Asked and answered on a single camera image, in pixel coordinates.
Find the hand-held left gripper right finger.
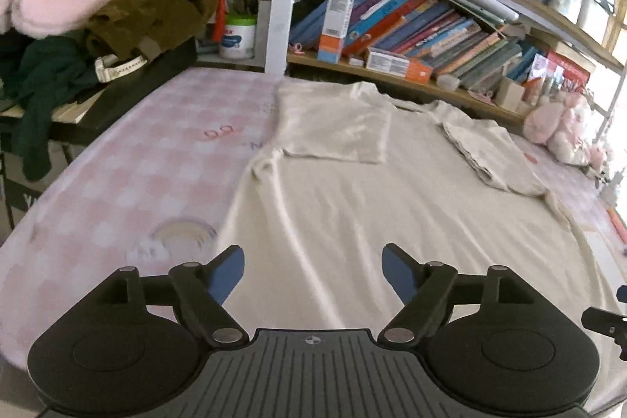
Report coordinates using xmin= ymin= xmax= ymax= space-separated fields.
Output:
xmin=377 ymin=242 xmax=539 ymax=347

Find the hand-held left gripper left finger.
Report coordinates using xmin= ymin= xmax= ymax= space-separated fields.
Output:
xmin=92 ymin=244 xmax=250 ymax=347

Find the cream t-shirt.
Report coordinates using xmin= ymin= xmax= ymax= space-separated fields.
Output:
xmin=212 ymin=81 xmax=618 ymax=335

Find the white pink plush rabbit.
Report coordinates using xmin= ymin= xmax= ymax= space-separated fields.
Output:
xmin=522 ymin=91 xmax=607 ymax=167

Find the black chair back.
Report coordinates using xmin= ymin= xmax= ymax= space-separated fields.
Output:
xmin=46 ymin=38 xmax=199 ymax=147

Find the flat white orange box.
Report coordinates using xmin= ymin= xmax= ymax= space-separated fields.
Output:
xmin=364 ymin=46 xmax=435 ymax=84

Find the beige pen holder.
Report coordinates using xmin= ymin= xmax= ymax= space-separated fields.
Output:
xmin=495 ymin=77 xmax=526 ymax=114

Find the red book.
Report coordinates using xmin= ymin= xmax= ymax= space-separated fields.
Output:
xmin=546 ymin=51 xmax=598 ymax=92

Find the white wristwatch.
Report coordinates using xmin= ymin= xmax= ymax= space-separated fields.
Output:
xmin=93 ymin=54 xmax=149 ymax=84

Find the white tin with green lid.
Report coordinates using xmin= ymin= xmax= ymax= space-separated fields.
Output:
xmin=218 ymin=13 xmax=258 ymax=60

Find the row of colourful books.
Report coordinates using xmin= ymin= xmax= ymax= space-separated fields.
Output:
xmin=288 ymin=0 xmax=545 ymax=94

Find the tall white orange box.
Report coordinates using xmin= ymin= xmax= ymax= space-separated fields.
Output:
xmin=317 ymin=0 xmax=355 ymax=65

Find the dark green garment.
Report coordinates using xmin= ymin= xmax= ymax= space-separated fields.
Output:
xmin=0 ymin=30 xmax=107 ymax=183

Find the red pen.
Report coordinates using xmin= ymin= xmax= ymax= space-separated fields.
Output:
xmin=212 ymin=0 xmax=230 ymax=44

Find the olive brown jacket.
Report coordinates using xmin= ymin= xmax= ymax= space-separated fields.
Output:
xmin=85 ymin=0 xmax=222 ymax=62

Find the pink fluffy hat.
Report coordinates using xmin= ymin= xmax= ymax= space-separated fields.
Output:
xmin=0 ymin=0 xmax=124 ymax=40

